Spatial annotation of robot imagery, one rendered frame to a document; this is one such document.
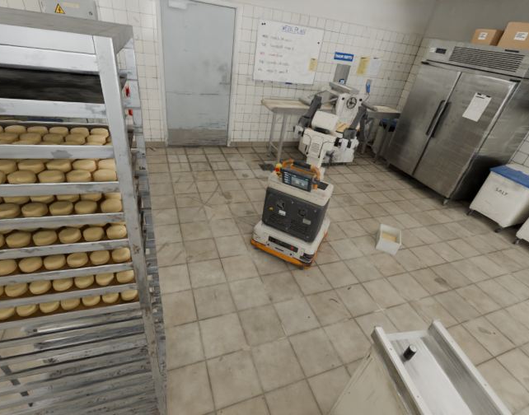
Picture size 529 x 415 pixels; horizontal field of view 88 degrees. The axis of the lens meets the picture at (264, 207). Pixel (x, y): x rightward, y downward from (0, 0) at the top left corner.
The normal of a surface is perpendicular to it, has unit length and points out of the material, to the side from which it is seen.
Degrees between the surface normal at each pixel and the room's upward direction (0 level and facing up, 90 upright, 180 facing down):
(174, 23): 90
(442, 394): 0
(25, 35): 90
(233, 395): 0
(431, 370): 0
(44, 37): 90
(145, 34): 90
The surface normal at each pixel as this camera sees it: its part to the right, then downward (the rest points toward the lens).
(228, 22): 0.35, 0.55
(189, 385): 0.14, -0.83
